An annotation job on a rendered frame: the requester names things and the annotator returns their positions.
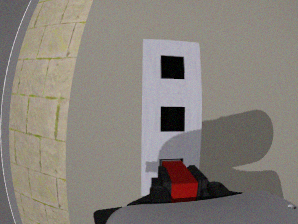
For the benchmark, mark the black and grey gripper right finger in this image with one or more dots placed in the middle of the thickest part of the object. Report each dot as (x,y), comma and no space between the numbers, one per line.
(206,189)

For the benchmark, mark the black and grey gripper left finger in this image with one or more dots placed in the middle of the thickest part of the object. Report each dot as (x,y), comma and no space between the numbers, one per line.
(158,194)

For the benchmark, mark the white block with square holes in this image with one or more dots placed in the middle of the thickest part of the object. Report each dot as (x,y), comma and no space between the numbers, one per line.
(172,99)

